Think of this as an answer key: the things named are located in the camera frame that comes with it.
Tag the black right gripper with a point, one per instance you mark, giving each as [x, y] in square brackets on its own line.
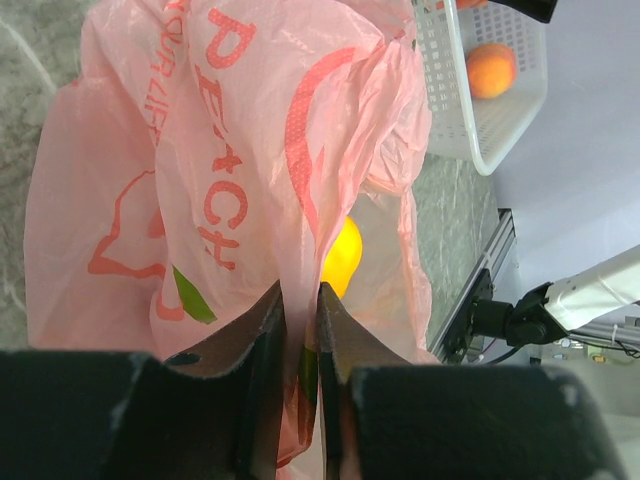
[539, 10]

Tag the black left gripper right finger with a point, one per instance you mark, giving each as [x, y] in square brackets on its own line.
[385, 418]

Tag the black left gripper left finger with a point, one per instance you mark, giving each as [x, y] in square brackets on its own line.
[212, 411]

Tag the fake peach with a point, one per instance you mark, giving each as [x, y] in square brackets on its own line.
[491, 70]
[466, 4]

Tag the fake orange fruit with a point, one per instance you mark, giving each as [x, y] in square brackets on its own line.
[343, 258]

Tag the pink plastic bag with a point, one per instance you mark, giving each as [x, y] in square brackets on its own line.
[211, 149]

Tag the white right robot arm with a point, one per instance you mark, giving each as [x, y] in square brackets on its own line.
[572, 179]

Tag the white perforated plastic basket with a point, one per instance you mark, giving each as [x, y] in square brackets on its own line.
[482, 131]

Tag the aluminium front rail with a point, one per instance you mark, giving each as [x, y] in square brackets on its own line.
[453, 338]

